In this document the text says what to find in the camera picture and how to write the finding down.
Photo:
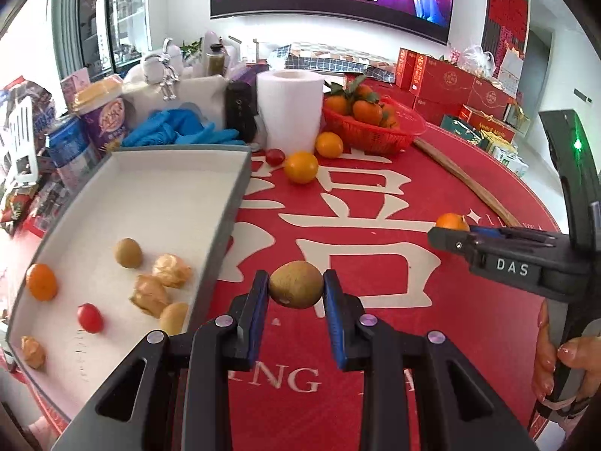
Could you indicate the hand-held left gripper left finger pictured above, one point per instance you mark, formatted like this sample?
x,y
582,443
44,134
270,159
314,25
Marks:
x,y
258,319

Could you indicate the tan husk fruit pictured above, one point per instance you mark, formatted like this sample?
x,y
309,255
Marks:
x,y
149,296
34,352
172,270

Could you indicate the blue milk carton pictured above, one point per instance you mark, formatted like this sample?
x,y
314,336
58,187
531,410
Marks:
x,y
73,155

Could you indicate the white paper towel roll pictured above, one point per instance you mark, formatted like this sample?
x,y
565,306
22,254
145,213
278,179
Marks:
x,y
290,108

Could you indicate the red cherry tomato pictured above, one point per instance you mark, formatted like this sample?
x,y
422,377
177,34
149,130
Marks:
x,y
275,157
90,318

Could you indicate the red printed tablecloth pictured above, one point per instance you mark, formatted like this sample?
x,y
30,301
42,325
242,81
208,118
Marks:
x,y
375,206

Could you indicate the red wall decoration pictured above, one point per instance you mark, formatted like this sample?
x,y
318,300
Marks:
x,y
507,19

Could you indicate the mandarin with stem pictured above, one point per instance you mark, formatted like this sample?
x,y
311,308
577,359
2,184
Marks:
x,y
451,221

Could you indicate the silver figurine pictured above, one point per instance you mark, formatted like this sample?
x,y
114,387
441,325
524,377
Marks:
x,y
168,68

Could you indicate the person's right hand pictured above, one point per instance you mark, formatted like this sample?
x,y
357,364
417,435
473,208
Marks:
x,y
543,357

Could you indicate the white bag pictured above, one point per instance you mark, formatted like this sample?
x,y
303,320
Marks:
x,y
197,94

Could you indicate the long wooden stick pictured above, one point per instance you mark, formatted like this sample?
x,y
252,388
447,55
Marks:
x,y
465,183

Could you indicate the clear plastic bag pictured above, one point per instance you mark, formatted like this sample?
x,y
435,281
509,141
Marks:
x,y
474,58

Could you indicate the purple milk tea cup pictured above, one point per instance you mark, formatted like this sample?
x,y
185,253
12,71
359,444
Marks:
x,y
105,122

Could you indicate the red gift box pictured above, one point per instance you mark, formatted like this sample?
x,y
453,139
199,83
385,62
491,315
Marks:
x,y
488,124
443,80
406,68
490,101

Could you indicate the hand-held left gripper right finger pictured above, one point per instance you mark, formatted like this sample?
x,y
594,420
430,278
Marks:
x,y
331,319

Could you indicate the large orange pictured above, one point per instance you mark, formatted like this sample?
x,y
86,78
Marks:
x,y
41,282

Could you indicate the green-brown round fruit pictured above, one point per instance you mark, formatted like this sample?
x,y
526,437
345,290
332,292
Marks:
x,y
296,285
128,253

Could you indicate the pile of snack packets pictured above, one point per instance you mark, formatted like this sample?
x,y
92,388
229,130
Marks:
x,y
21,159

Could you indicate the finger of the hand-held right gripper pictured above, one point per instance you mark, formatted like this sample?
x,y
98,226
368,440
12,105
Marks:
x,y
453,243
512,234

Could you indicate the green carton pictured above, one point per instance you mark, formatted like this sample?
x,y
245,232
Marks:
x,y
462,131

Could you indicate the red plastic basket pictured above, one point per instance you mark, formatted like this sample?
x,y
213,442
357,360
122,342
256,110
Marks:
x,y
375,136

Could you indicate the blue rubber gloves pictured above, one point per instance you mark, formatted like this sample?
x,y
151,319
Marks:
x,y
178,129

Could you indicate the lotion bottle with black cap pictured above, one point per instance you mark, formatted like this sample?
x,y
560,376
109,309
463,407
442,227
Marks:
x,y
215,61

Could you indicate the pile of leafy mandarins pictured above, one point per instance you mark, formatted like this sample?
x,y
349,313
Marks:
x,y
366,108

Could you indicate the glass door cabinet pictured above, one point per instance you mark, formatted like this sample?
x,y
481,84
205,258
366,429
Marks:
x,y
103,14

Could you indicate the smooth round orange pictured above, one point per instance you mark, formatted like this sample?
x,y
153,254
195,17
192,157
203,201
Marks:
x,y
301,167
329,144

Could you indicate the grey tray with white lining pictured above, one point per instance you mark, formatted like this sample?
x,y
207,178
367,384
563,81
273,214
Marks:
x,y
164,197

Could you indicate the plaid cloth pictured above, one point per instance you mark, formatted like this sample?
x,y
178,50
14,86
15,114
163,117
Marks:
x,y
328,58

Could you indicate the black handheld device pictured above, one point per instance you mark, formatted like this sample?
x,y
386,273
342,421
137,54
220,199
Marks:
x,y
240,108

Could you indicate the yellow-brown round fruit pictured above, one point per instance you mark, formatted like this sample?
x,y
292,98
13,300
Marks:
x,y
173,318

